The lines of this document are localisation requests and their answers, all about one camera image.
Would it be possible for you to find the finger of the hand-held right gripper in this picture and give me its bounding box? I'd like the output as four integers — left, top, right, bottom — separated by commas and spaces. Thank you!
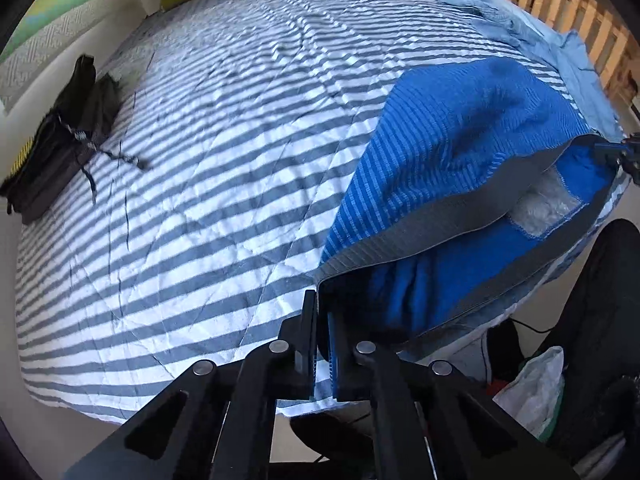
595, 132, 640, 181

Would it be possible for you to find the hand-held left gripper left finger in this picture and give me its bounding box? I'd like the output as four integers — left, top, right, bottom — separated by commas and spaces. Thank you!
62, 289, 321, 480

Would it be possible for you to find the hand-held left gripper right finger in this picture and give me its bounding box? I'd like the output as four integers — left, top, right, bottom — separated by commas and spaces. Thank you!
326, 309, 582, 480

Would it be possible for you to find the light blue cloth garment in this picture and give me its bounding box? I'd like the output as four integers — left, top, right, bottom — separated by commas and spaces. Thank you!
437, 0, 623, 141

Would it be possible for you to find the blue striped underwear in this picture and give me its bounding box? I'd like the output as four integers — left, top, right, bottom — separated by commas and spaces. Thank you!
317, 57, 618, 346

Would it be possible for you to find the stack of dark folded clothes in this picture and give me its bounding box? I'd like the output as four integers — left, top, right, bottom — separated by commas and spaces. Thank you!
52, 55, 153, 206

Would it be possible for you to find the person's black shoe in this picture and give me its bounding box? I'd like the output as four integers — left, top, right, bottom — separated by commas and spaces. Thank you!
290, 410, 376, 461

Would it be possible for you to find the person's leg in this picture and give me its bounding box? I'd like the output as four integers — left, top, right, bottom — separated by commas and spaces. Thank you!
540, 217, 640, 466

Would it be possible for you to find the white plastic bag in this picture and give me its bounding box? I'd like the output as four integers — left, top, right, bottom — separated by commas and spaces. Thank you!
492, 345, 566, 438

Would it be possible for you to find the blue white striped bed sheet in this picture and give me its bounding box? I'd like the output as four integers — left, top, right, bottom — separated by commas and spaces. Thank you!
15, 0, 631, 421

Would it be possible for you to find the black yellow-banded underwear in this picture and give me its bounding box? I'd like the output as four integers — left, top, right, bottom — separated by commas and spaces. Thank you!
0, 110, 93, 226

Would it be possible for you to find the landscape wall scroll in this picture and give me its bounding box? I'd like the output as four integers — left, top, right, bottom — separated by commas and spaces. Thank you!
0, 0, 136, 111

